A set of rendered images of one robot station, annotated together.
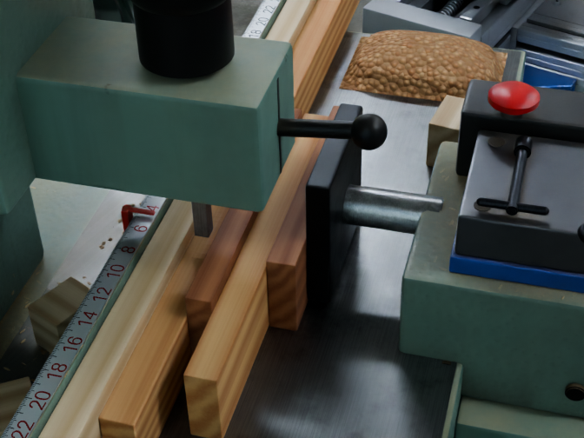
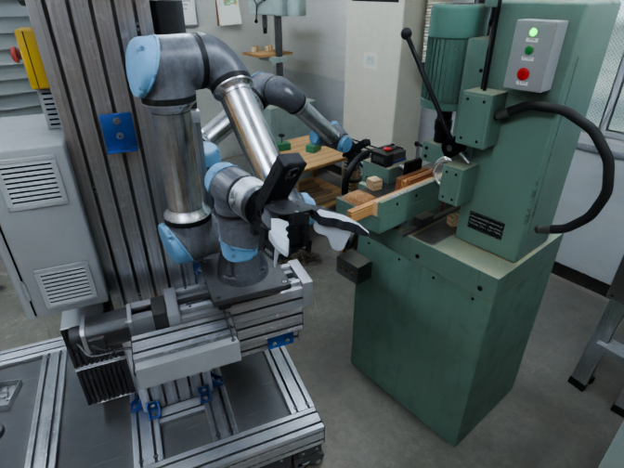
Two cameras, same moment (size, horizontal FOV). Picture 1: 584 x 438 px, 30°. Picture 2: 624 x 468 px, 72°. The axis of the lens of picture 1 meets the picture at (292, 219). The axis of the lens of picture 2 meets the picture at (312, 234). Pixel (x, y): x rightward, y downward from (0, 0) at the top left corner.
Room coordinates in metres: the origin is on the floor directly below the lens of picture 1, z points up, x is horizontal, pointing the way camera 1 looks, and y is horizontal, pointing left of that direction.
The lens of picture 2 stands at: (2.00, 0.50, 1.55)
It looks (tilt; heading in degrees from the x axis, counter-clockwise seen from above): 30 degrees down; 214
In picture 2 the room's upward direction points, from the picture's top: straight up
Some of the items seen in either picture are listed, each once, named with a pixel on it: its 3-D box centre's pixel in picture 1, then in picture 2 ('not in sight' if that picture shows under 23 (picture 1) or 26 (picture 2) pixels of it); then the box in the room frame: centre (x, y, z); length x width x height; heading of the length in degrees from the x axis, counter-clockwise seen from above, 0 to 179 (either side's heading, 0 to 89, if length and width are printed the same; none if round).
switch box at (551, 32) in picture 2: not in sight; (534, 55); (0.73, 0.32, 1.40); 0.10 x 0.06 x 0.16; 74
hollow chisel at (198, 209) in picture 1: (201, 200); not in sight; (0.51, 0.05, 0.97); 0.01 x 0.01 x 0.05; 74
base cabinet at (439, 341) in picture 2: not in sight; (439, 315); (0.54, 0.17, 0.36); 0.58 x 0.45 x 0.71; 74
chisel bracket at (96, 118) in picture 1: (162, 120); (443, 155); (0.52, 0.07, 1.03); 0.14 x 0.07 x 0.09; 74
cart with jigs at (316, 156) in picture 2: not in sight; (305, 177); (-0.45, -1.20, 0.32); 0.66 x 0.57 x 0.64; 163
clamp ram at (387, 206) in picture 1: (381, 209); (406, 169); (0.53, -0.06, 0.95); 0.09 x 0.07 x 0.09; 164
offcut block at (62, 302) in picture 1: (67, 319); (454, 219); (0.57, 0.17, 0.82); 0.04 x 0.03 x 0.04; 139
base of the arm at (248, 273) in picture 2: not in sight; (241, 257); (1.24, -0.25, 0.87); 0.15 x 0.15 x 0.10
